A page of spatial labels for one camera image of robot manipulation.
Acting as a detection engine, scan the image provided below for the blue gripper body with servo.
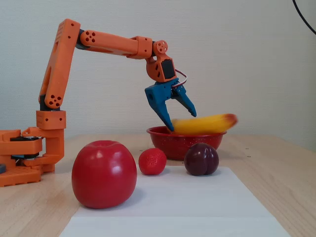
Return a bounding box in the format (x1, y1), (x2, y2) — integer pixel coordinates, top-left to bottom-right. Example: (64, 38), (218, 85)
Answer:
(144, 78), (180, 107)

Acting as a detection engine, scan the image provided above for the black hanging cable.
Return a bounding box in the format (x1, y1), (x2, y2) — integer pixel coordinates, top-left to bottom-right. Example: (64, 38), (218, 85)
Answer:
(292, 0), (316, 36)

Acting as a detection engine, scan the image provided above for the dark purple toy plum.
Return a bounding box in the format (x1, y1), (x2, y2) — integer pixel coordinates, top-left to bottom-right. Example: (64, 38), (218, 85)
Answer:
(184, 142), (220, 176)

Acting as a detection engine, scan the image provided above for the red speckled bowl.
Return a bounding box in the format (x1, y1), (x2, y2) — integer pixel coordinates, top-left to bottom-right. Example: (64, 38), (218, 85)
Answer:
(146, 125), (228, 161)

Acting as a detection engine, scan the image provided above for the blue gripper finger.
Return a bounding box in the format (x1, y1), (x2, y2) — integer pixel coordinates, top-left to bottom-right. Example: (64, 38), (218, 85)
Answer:
(150, 100), (175, 132)
(171, 84), (198, 118)

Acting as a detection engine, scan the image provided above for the red toy strawberry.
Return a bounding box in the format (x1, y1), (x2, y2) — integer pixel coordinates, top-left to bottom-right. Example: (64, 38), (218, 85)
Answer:
(138, 148), (167, 176)

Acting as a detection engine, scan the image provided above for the yellow toy banana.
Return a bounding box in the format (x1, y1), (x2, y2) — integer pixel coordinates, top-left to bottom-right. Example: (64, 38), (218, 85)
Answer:
(171, 113), (239, 135)

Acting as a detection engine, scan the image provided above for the orange robot base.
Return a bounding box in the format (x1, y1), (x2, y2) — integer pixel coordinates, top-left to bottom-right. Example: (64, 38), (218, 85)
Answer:
(0, 129), (42, 188)

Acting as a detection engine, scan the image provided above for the white paper sheet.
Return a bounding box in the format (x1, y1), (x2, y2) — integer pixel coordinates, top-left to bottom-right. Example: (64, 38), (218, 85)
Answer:
(58, 165), (292, 237)

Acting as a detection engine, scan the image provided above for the white red black gripper cable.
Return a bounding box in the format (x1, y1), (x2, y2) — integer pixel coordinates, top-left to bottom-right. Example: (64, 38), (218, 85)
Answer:
(174, 69), (188, 89)

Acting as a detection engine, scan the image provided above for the red toy apple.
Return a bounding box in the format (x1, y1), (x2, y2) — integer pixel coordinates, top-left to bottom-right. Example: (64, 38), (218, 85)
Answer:
(71, 140), (138, 209)

